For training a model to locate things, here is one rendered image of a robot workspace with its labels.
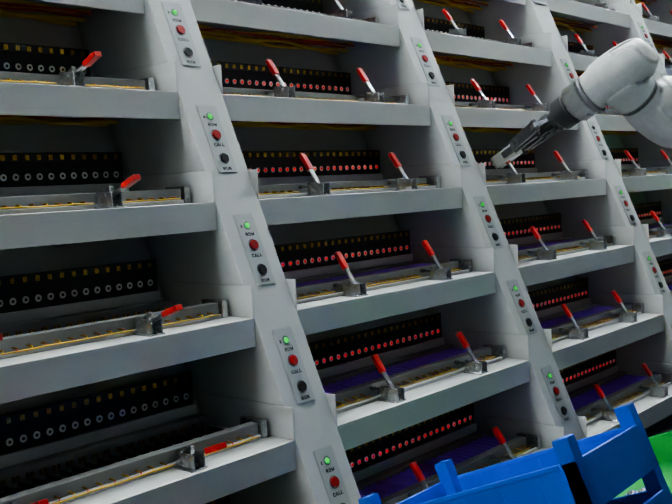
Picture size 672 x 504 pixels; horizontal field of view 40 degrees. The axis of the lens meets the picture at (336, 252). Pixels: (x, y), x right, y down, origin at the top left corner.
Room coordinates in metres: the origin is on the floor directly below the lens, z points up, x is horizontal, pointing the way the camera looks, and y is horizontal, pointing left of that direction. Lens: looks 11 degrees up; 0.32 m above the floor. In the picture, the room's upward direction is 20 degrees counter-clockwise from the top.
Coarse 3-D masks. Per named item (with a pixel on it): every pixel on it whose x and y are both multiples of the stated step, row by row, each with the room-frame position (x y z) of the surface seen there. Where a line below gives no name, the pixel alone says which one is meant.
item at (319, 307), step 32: (288, 256) 1.73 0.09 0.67; (320, 256) 1.80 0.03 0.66; (352, 256) 1.88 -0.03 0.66; (384, 256) 1.96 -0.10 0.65; (448, 256) 2.01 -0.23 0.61; (480, 256) 1.96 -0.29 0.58; (320, 288) 1.64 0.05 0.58; (352, 288) 1.63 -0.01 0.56; (384, 288) 1.73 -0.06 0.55; (416, 288) 1.74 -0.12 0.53; (448, 288) 1.82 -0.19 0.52; (480, 288) 1.91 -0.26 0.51; (320, 320) 1.54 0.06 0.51; (352, 320) 1.60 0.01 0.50
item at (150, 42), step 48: (144, 0) 1.42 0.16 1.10; (96, 48) 1.53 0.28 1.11; (144, 48) 1.45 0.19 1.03; (192, 96) 1.44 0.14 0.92; (144, 144) 1.50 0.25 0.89; (192, 144) 1.42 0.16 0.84; (240, 192) 1.46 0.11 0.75; (192, 240) 1.47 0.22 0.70; (240, 240) 1.44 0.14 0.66; (288, 288) 1.49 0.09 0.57; (192, 384) 1.54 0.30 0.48; (240, 384) 1.47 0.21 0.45; (288, 384) 1.43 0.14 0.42; (336, 432) 1.48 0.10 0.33; (288, 480) 1.45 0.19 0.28
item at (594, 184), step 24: (480, 168) 2.02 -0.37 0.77; (528, 168) 2.52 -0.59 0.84; (552, 168) 2.56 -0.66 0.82; (576, 168) 2.52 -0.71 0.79; (600, 168) 2.48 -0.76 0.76; (504, 192) 2.08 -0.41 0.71; (528, 192) 2.17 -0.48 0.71; (552, 192) 2.25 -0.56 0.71; (576, 192) 2.35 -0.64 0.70; (600, 192) 2.46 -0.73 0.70
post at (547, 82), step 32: (512, 32) 2.53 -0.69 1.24; (544, 32) 2.48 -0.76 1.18; (512, 64) 2.56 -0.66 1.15; (512, 96) 2.58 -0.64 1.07; (544, 96) 2.52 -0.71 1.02; (544, 160) 2.57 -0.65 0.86; (576, 160) 2.52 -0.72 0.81; (608, 192) 2.48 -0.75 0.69; (576, 224) 2.56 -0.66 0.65; (608, 224) 2.51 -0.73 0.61; (640, 224) 2.54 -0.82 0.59; (640, 256) 2.48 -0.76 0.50; (608, 288) 2.55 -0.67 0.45; (640, 288) 2.50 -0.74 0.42; (640, 352) 2.54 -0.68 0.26
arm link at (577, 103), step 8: (576, 80) 1.98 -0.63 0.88; (568, 88) 2.00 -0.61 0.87; (576, 88) 1.98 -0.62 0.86; (568, 96) 1.99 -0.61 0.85; (576, 96) 1.98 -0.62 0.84; (584, 96) 1.97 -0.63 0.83; (568, 104) 1.99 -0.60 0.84; (576, 104) 1.99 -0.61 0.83; (584, 104) 1.98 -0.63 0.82; (592, 104) 1.98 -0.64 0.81; (576, 112) 2.00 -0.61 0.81; (584, 112) 2.00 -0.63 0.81; (592, 112) 2.00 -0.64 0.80; (584, 120) 2.03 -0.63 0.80
